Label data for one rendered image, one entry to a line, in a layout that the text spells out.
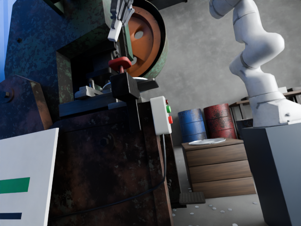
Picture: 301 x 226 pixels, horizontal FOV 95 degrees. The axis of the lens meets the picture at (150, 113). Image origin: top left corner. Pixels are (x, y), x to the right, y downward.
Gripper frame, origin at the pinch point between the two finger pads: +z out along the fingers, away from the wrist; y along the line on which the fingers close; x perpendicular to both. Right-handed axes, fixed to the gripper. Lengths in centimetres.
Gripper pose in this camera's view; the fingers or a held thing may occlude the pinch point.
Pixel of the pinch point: (114, 30)
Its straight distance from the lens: 58.4
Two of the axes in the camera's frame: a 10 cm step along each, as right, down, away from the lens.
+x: -9.3, -2.5, 2.7
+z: -2.7, 9.6, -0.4
